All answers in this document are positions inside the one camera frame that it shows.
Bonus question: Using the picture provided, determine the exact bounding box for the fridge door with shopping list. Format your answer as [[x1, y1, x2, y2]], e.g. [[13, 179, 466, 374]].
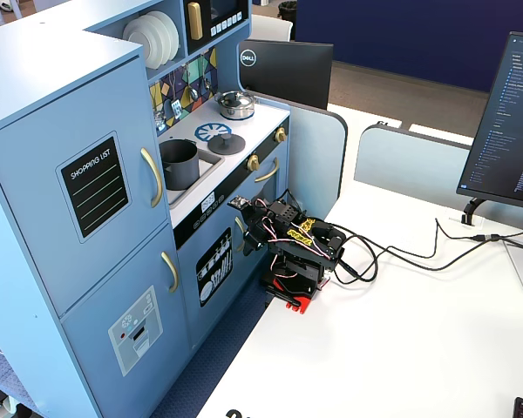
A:
[[0, 54, 172, 318]]

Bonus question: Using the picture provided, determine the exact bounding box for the monitor showing code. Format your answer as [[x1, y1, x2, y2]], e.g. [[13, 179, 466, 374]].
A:
[[456, 30, 523, 214]]

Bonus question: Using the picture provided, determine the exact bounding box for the gray sink basin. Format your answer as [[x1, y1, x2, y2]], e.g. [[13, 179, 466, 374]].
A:
[[165, 145, 226, 206]]

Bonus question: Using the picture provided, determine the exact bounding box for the light blue rounded divider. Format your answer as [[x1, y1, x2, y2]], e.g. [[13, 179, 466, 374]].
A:
[[287, 102, 349, 219]]

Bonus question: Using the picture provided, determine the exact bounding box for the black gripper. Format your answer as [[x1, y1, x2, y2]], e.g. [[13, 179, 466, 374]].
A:
[[241, 199, 274, 259]]

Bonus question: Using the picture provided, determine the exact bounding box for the fridge door with ice dispenser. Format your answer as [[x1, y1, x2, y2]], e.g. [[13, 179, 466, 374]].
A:
[[59, 224, 193, 418]]

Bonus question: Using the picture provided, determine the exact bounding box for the black trash bin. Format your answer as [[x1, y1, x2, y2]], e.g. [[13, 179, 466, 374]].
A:
[[278, 0, 298, 23]]

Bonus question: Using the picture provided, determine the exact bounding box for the white toy plate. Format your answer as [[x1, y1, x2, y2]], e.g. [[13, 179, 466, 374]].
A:
[[122, 17, 158, 71], [147, 10, 180, 62], [135, 12, 172, 66]]

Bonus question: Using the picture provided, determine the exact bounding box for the dark gray pot lid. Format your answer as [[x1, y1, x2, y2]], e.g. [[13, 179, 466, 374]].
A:
[[207, 132, 247, 156]]

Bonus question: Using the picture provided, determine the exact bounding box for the blue toy kitchen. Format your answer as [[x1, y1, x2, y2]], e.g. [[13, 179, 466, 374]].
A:
[[0, 0, 291, 418]]

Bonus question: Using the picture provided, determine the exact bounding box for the blue dishwasher door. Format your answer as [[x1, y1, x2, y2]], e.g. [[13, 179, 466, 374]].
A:
[[175, 203, 269, 349]]

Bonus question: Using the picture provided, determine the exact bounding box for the red robot base mount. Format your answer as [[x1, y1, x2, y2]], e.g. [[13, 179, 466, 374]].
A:
[[265, 276, 330, 315]]

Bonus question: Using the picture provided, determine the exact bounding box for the steel pot lid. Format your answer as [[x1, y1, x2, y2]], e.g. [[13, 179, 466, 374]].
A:
[[216, 90, 254, 110]]

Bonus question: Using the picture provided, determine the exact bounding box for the light blue desk divider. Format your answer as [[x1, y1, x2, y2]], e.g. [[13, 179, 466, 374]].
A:
[[353, 123, 523, 230]]

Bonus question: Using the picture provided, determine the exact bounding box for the black looped cable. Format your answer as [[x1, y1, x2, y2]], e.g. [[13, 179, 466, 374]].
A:
[[330, 217, 441, 285]]

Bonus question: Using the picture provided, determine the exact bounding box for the long gold fridge handle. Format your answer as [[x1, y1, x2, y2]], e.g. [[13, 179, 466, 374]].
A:
[[139, 146, 164, 209]]

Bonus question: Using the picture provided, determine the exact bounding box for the gold oven door handle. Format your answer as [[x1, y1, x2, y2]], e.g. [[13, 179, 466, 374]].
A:
[[254, 157, 281, 184]]

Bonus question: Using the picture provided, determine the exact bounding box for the dark blue office partition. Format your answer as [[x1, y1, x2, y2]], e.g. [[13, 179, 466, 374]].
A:
[[295, 0, 523, 93]]

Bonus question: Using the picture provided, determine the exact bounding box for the shiny steel pot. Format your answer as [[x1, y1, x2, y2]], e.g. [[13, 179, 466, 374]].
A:
[[214, 93, 256, 121]]

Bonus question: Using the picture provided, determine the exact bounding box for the black Dell monitor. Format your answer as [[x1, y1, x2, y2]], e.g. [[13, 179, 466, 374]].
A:
[[237, 38, 335, 111]]

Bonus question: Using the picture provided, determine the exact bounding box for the dark gray pot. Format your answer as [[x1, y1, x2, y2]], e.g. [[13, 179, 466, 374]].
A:
[[159, 138, 200, 192]]

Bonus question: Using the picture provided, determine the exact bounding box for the short gold fridge handle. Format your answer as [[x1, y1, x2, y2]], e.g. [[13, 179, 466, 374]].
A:
[[160, 251, 180, 294]]

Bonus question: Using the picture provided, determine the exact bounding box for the black microwave door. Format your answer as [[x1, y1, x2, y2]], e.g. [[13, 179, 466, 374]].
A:
[[183, 0, 250, 56]]

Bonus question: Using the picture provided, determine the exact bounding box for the silver slotted spatula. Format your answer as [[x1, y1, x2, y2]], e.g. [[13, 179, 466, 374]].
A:
[[169, 71, 183, 119]]

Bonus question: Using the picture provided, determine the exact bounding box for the gold dishwasher door handle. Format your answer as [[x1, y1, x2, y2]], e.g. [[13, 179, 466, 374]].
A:
[[234, 216, 248, 254]]

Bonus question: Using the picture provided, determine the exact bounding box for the white chair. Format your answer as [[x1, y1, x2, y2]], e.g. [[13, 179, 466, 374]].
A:
[[250, 14, 294, 43]]

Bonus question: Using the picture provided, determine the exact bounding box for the black cable with connector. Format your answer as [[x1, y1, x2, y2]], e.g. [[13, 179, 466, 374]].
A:
[[330, 221, 523, 287]]

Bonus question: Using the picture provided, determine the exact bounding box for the gold microwave handle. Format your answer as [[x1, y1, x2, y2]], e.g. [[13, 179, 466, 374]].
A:
[[187, 2, 203, 41]]

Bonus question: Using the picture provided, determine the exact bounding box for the blue oven door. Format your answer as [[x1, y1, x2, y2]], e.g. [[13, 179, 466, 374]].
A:
[[239, 143, 289, 245]]

